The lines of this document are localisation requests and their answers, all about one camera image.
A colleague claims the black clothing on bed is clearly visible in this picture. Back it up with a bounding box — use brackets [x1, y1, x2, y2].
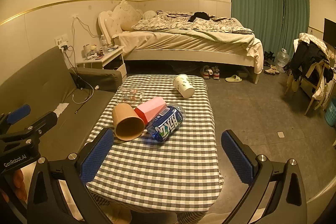
[188, 12, 210, 22]

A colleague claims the clear water bottle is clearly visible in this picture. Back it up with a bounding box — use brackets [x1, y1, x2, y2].
[100, 35, 108, 53]

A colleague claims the white red sneaker pair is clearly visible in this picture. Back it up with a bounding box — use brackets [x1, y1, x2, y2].
[200, 65, 220, 80]

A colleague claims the large clear water jug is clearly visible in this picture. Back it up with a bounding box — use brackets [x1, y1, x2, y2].
[275, 48, 289, 68]

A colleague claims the white bed with bedding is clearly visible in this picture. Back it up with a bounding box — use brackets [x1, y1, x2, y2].
[97, 0, 264, 83]

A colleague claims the dark grey sofa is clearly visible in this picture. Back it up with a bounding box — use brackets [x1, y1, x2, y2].
[1, 47, 122, 161]

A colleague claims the white floral paper cup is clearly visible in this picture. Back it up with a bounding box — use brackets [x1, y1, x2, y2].
[173, 74, 195, 98]

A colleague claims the grey checkered tablecloth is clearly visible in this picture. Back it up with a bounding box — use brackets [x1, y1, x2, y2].
[87, 75, 224, 223]

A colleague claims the white charging cable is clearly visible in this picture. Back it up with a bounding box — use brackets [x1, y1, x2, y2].
[71, 77, 95, 105]

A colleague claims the brown paper cup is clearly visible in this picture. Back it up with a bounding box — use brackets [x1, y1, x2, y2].
[112, 103, 145, 141]

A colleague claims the green slipper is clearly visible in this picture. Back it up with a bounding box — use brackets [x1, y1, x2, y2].
[225, 75, 242, 83]

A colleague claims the clear plastic container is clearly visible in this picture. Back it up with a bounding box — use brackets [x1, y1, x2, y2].
[116, 86, 144, 108]

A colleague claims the wall power outlet with plugs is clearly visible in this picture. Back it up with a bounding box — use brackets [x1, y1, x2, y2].
[54, 34, 69, 52]

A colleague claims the wooden chair with clothes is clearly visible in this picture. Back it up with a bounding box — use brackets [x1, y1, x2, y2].
[286, 32, 335, 114]

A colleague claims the black monitor screen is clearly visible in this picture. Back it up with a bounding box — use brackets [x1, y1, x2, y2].
[323, 18, 336, 48]

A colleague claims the blue laundry basket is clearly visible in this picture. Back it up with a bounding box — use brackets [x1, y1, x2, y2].
[325, 98, 336, 127]

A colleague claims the white bedside table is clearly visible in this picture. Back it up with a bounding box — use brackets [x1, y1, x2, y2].
[76, 46, 127, 82]

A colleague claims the pink carton box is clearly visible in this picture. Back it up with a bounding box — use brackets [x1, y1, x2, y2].
[134, 97, 167, 125]

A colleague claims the green curtain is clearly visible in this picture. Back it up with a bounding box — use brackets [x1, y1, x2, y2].
[231, 0, 310, 56]

